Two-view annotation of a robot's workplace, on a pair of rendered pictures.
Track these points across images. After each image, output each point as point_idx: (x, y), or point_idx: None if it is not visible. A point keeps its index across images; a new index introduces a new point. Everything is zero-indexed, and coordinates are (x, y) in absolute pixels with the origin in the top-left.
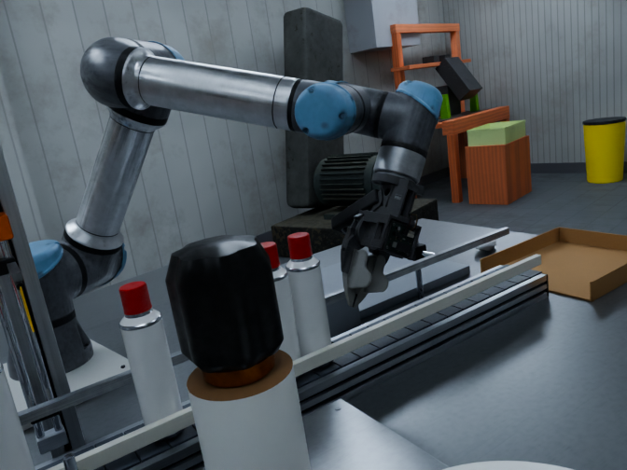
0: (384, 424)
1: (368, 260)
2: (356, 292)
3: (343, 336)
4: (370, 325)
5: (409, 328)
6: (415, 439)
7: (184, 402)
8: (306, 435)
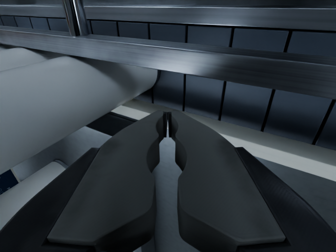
0: (169, 149)
1: (179, 229)
2: (173, 133)
3: (218, 30)
4: (297, 43)
5: (321, 131)
6: (173, 174)
7: (17, 7)
8: (91, 144)
